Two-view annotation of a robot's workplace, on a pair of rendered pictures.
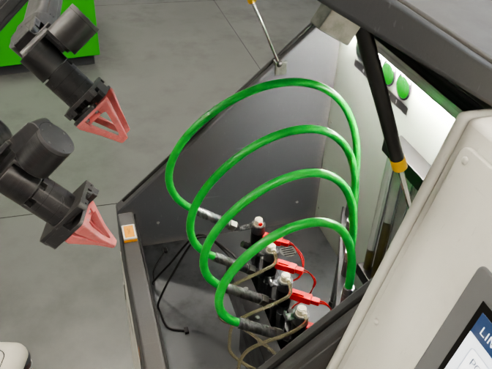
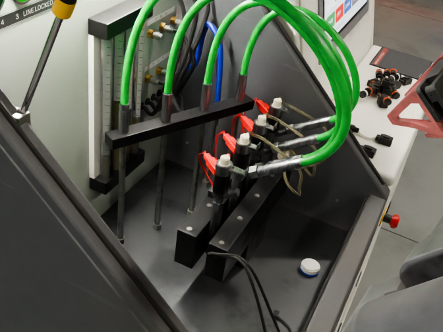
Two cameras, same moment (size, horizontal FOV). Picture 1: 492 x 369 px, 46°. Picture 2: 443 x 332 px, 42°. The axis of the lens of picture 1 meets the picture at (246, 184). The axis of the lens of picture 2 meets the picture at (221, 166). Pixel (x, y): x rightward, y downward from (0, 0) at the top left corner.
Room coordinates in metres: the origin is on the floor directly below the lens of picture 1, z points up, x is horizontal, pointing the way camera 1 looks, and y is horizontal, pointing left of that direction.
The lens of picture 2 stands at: (1.51, 0.47, 1.68)
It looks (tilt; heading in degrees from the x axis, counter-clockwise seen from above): 36 degrees down; 219
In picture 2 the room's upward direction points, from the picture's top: 9 degrees clockwise
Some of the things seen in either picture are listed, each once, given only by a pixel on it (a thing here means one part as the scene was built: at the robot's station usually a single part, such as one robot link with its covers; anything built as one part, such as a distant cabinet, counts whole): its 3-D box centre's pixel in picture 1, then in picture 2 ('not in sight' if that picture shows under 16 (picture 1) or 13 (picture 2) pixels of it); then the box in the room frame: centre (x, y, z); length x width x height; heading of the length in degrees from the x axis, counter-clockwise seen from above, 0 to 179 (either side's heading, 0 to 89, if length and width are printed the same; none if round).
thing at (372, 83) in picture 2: not in sight; (387, 83); (0.14, -0.12, 1.01); 0.23 x 0.11 x 0.06; 18
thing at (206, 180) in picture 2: not in sight; (210, 152); (0.68, -0.25, 0.93); 0.02 x 0.02 x 0.19; 18
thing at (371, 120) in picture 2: not in sight; (380, 102); (0.18, -0.11, 0.97); 0.70 x 0.22 x 0.03; 18
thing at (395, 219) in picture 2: not in sight; (390, 219); (0.37, 0.10, 0.80); 0.05 x 0.04 x 0.05; 18
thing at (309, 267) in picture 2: not in sight; (310, 267); (0.70, 0.08, 0.84); 0.04 x 0.04 x 0.01
